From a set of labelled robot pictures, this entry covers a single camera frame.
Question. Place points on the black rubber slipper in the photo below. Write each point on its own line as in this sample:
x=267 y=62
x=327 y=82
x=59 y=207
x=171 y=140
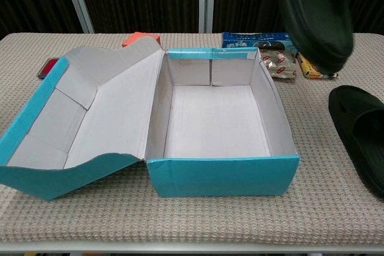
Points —
x=360 y=136
x=315 y=13

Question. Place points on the light blue shoe box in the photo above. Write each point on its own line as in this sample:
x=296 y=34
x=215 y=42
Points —
x=210 y=118

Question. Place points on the blue snack package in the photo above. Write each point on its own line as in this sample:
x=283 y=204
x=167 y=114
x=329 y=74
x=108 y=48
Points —
x=240 y=40

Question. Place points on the orange cube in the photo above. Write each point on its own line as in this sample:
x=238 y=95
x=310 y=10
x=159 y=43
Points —
x=135 y=38

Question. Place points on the beige cloth-covered table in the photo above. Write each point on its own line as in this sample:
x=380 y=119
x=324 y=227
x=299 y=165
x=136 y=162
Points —
x=300 y=214

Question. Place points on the silver red snack packet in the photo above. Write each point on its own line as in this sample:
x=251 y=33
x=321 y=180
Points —
x=279 y=64

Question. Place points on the yellow snack packet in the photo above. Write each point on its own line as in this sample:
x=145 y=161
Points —
x=309 y=70

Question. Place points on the red flat stamp pad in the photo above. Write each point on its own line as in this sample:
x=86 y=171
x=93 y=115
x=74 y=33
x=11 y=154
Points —
x=48 y=68

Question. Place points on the silver aluminium partition post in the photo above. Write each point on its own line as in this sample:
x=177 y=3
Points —
x=76 y=1
x=206 y=1

